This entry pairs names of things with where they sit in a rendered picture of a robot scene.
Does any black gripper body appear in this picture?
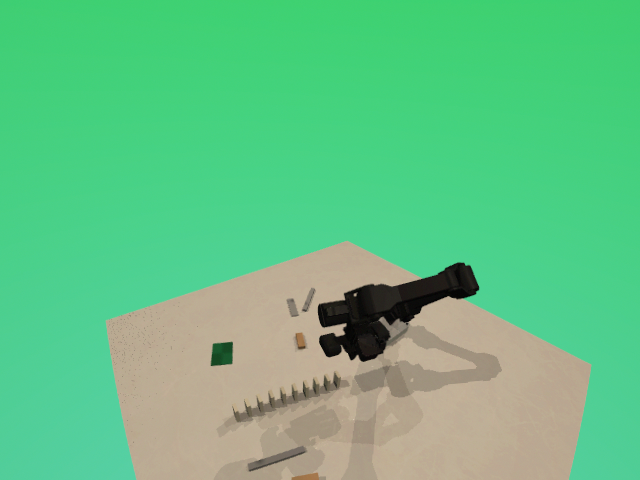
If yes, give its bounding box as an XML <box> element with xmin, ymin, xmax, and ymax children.
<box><xmin>319</xmin><ymin>321</ymin><xmax>390</xmax><ymax>358</ymax></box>

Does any dark green flat square mat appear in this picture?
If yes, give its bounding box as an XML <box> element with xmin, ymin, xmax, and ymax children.
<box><xmin>211</xmin><ymin>341</ymin><xmax>233</xmax><ymax>366</ymax></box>

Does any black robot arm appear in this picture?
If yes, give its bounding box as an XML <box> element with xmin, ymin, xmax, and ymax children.
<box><xmin>318</xmin><ymin>262</ymin><xmax>479</xmax><ymax>362</ymax></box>

